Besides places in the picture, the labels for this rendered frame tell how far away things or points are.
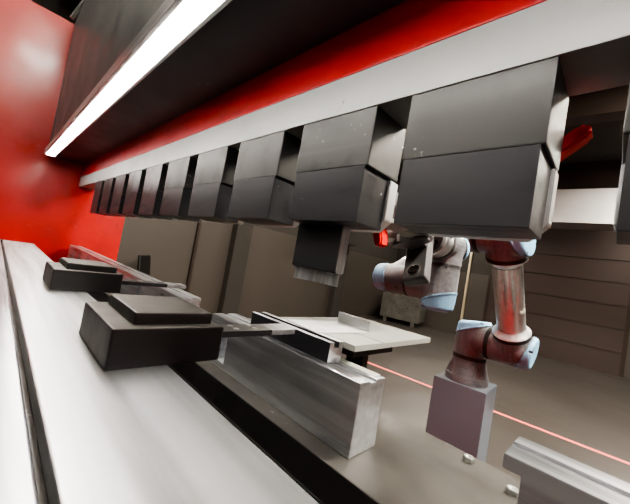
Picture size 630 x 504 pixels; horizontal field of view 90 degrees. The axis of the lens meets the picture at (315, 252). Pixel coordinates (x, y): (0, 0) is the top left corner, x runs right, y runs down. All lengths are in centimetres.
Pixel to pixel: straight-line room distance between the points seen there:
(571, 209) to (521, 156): 513
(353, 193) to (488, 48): 22
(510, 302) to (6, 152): 257
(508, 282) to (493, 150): 81
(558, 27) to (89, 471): 49
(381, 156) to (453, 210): 15
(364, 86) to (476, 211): 26
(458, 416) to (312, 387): 93
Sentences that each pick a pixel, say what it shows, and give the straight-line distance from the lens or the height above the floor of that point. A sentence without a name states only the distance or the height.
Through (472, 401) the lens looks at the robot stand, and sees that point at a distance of 134.
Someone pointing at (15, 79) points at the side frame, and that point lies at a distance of 262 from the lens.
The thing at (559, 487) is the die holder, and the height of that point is 96.
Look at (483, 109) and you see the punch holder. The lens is 41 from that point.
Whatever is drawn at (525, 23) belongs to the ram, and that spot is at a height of 138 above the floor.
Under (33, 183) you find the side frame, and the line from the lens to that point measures 252.
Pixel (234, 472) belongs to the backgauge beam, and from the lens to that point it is 22.
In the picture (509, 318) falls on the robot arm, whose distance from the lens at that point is 122.
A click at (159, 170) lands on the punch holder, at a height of 132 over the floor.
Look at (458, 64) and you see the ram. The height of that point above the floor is 136.
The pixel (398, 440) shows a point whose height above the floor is 87.
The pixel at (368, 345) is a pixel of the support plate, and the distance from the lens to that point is 52.
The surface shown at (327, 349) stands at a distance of 48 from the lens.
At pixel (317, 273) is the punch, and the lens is 52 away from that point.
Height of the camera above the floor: 111
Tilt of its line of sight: 2 degrees up
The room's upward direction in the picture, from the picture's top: 10 degrees clockwise
